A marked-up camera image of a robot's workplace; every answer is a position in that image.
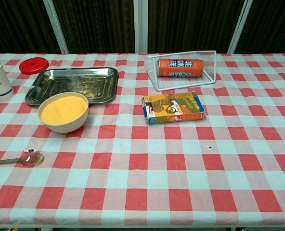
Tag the metal spoon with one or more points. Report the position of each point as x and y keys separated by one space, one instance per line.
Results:
x=33 y=159

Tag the beige round bowl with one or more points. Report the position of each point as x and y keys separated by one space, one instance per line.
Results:
x=68 y=127

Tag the colourful printed carton box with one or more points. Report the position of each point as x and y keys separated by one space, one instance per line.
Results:
x=172 y=108

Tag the red white checkered tablecloth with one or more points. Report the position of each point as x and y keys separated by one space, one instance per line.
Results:
x=142 y=168

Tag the orange soda can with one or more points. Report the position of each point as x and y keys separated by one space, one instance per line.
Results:
x=181 y=68

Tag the stainless steel tray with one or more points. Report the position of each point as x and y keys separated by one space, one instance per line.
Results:
x=75 y=81

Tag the dark brown curtain panel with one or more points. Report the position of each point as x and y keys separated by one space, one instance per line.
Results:
x=275 y=24
x=96 y=24
x=15 y=24
x=193 y=24

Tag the red round lid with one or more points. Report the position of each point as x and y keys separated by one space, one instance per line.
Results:
x=33 y=65

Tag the white partition post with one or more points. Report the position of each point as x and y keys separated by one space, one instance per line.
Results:
x=140 y=26
x=55 y=26
x=240 y=26

